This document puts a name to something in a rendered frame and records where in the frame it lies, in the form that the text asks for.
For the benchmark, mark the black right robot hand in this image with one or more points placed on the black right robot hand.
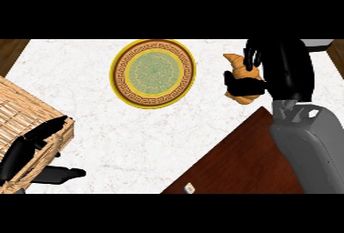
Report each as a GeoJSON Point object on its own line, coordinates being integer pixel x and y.
{"type": "Point", "coordinates": [287, 69]}

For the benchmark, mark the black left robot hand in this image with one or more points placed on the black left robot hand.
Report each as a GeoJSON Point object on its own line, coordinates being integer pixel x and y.
{"type": "Point", "coordinates": [27, 148]}

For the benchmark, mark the golden brown croissant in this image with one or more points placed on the golden brown croissant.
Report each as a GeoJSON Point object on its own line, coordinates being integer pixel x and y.
{"type": "Point", "coordinates": [244, 71]}

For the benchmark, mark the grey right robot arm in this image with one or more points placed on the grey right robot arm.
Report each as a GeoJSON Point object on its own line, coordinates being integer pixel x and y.
{"type": "Point", "coordinates": [309, 145]}

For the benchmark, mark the yellow brown patterned plate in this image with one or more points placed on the yellow brown patterned plate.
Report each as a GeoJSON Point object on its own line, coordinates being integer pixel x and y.
{"type": "Point", "coordinates": [153, 73]}

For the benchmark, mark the dark brown wooden tray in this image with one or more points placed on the dark brown wooden tray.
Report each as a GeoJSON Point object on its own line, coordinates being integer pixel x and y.
{"type": "Point", "coordinates": [243, 164]}

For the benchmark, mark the woven wicker basket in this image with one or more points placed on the woven wicker basket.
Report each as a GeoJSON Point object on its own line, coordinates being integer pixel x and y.
{"type": "Point", "coordinates": [27, 121]}

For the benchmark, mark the pale grey appliance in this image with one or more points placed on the pale grey appliance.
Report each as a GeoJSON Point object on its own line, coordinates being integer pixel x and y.
{"type": "Point", "coordinates": [318, 45]}

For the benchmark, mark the small white label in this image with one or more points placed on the small white label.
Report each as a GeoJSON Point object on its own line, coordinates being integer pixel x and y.
{"type": "Point", "coordinates": [190, 188]}

